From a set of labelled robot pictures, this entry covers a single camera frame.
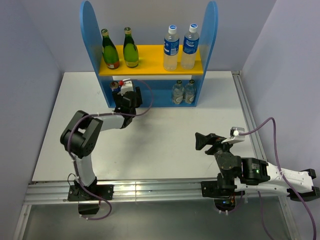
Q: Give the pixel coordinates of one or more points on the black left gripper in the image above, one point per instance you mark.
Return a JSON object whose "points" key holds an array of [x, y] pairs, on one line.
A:
{"points": [[118, 99]]}

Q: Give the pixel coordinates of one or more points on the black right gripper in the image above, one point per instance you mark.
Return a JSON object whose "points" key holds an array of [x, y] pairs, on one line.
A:
{"points": [[201, 140]]}

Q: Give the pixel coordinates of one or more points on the silver blue can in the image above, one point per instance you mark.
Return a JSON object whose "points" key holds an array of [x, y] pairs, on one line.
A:
{"points": [[115, 87]]}

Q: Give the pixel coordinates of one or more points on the green glass bottle gold cap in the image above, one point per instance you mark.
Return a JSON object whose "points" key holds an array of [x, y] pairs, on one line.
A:
{"points": [[130, 50]]}

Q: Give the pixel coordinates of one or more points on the green glass bottle orange label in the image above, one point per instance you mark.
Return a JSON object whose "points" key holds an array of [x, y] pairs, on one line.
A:
{"points": [[109, 52]]}

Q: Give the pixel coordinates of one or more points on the blue label water bottle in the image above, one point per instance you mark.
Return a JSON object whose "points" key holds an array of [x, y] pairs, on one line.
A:
{"points": [[190, 47], [171, 49]]}

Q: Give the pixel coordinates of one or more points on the blue label water bottle front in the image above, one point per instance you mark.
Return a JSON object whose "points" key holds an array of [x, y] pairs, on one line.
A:
{"points": [[190, 47]]}

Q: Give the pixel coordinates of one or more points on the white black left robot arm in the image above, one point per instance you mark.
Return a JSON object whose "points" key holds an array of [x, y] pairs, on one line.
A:
{"points": [[82, 132]]}

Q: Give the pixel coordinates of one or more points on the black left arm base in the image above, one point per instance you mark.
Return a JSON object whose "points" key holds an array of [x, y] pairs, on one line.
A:
{"points": [[88, 204]]}

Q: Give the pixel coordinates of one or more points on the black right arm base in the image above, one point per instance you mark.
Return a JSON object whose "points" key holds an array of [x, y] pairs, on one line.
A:
{"points": [[224, 201]]}

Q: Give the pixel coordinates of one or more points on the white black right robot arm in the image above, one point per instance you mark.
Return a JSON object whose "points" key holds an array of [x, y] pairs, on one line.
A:
{"points": [[248, 175]]}

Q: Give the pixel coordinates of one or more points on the blue and yellow shelf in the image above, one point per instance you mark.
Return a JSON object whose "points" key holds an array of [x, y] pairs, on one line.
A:
{"points": [[159, 82]]}

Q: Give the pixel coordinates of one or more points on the clear soda water bottle right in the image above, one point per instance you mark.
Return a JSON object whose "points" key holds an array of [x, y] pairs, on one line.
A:
{"points": [[190, 92]]}

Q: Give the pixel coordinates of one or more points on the clear soda water bottle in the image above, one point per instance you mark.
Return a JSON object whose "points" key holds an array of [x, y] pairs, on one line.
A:
{"points": [[190, 92], [177, 93]]}

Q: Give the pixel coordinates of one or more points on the clear soda water bottle left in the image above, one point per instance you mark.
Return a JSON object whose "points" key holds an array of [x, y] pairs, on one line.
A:
{"points": [[177, 93]]}

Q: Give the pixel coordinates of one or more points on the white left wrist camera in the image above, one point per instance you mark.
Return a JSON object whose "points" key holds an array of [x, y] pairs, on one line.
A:
{"points": [[126, 85]]}

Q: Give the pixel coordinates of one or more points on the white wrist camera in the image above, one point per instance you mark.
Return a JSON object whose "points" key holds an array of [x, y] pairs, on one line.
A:
{"points": [[235, 136], [126, 85]]}

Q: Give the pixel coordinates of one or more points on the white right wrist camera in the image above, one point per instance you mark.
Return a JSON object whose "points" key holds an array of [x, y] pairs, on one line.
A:
{"points": [[235, 136]]}

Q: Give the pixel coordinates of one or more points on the aluminium right rail frame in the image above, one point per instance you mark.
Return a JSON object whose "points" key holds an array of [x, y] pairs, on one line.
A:
{"points": [[248, 116]]}

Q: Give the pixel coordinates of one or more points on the aluminium rail frame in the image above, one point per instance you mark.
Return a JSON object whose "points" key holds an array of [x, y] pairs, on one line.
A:
{"points": [[248, 116], [153, 210]]}

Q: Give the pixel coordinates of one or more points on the aluminium front rail frame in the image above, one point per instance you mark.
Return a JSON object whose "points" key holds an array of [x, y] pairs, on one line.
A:
{"points": [[153, 210]]}

